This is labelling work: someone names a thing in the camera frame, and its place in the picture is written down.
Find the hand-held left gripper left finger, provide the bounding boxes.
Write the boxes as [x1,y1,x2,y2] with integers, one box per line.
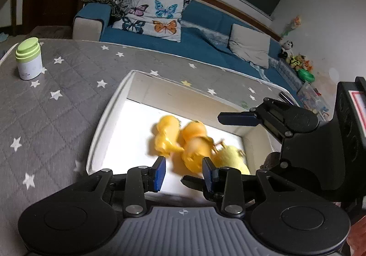
[61,156,167,218]

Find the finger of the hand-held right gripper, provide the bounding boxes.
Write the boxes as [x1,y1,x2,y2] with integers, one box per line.
[218,97,320,140]
[180,174,259,208]

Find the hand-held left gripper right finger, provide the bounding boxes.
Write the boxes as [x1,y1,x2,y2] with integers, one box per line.
[202,157,309,216]

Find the yellow plush chick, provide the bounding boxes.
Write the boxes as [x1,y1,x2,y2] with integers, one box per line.
[212,142,251,175]

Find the large yellow rubber duck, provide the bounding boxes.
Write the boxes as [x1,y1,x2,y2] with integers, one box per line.
[180,120,221,177]

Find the small yellow rubber duck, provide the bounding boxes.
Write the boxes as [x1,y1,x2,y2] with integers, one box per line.
[151,115,184,157]

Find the white cardboard box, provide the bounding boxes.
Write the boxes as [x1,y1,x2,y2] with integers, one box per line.
[85,70,290,188]

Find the clear plastic storage box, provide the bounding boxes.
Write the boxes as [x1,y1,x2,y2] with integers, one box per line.
[297,81,333,123]

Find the grey pillow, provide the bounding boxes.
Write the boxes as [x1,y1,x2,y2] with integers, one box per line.
[228,23,271,69]

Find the green plastic toy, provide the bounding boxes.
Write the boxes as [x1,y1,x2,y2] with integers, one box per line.
[297,68,315,83]

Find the blue sofa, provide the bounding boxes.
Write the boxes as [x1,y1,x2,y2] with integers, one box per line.
[73,0,304,91]

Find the orange striped plush toys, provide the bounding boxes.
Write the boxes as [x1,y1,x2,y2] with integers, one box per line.
[288,54,314,71]

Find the panda plush toy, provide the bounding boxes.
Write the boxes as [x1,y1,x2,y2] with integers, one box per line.
[278,40,295,59]

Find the grey star-patterned table cover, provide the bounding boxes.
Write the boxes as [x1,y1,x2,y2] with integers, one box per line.
[0,38,301,248]

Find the butterfly print pillow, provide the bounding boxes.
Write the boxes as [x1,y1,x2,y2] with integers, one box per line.
[111,0,191,43]

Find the white jar with green lid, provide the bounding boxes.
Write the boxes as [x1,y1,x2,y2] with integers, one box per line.
[15,37,43,81]

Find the wall doll ornament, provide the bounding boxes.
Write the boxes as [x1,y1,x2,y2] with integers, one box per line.
[281,15,302,38]

